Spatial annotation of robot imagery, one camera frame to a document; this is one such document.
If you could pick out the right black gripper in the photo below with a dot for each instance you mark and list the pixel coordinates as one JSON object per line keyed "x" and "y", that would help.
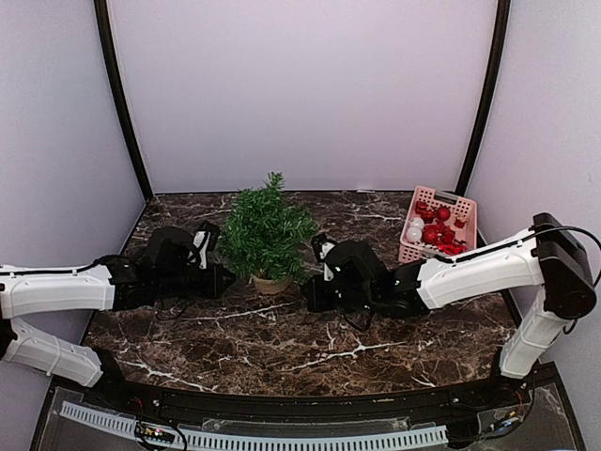
{"x": 316, "y": 301}

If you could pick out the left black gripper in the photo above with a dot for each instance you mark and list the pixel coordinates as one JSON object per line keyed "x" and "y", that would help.
{"x": 214, "y": 288}

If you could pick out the small green christmas tree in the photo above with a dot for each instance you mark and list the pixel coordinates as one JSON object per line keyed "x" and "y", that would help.
{"x": 262, "y": 237}

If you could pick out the pink plastic basket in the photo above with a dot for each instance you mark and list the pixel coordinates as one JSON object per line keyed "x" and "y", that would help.
{"x": 413, "y": 251}

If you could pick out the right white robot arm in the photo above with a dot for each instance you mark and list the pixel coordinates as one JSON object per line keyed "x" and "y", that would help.
{"x": 546, "y": 256}

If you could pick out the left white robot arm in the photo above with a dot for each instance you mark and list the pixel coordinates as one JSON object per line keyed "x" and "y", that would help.
{"x": 26, "y": 291}

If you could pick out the white ball ornament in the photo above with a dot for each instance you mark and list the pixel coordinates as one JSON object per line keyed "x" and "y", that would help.
{"x": 415, "y": 230}

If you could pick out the red ball ornament cluster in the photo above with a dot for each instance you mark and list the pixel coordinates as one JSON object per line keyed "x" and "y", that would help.
{"x": 448, "y": 237}

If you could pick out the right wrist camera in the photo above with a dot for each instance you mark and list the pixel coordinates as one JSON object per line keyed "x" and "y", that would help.
{"x": 322, "y": 245}

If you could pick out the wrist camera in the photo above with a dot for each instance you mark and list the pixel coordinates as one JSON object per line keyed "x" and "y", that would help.
{"x": 204, "y": 241}
{"x": 322, "y": 245}

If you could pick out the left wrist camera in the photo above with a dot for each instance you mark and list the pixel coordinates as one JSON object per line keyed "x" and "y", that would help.
{"x": 204, "y": 241}

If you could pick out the white perforated cable duct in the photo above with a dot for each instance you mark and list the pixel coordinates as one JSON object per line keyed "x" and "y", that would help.
{"x": 154, "y": 436}

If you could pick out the left black frame pole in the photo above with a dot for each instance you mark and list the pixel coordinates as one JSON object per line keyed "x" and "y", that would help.
{"x": 107, "y": 44}

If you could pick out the black frame pole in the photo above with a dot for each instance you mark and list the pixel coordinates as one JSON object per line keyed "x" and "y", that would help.
{"x": 107, "y": 44}
{"x": 492, "y": 70}

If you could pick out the right black frame pole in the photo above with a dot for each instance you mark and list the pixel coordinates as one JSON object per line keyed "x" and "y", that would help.
{"x": 492, "y": 70}

